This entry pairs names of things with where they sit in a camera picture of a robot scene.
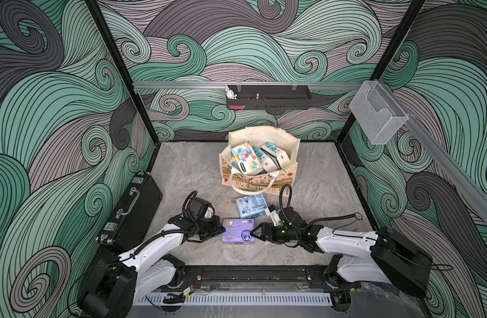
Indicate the white cable duct strip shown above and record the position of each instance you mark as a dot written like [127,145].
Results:
[258,299]

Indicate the floral canvas tote bag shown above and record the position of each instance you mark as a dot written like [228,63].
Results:
[264,182]

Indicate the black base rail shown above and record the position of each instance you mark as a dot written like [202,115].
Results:
[251,274]

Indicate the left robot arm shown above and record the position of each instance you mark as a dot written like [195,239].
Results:
[117,282]

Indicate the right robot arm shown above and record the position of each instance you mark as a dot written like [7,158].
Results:
[384,256]

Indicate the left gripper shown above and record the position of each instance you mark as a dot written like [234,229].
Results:
[215,230]

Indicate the light blue tissue pack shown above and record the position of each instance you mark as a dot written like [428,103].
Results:
[250,207]

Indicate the green barcode tissue pack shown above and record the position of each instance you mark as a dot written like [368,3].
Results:
[266,161]

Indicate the white bunny figurine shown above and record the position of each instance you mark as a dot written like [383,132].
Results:
[230,94]

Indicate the clear plastic wall bin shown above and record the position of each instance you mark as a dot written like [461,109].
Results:
[378,112]

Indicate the blue cartoon tissue pack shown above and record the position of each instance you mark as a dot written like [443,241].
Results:
[246,160]

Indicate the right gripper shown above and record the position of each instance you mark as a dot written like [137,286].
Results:
[265,228]

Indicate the purple tissue pack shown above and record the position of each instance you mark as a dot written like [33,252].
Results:
[238,231]

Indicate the green white tissue pack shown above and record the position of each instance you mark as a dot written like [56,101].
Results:
[278,156]

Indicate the black hard carry case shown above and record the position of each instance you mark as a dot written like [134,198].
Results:
[130,219]

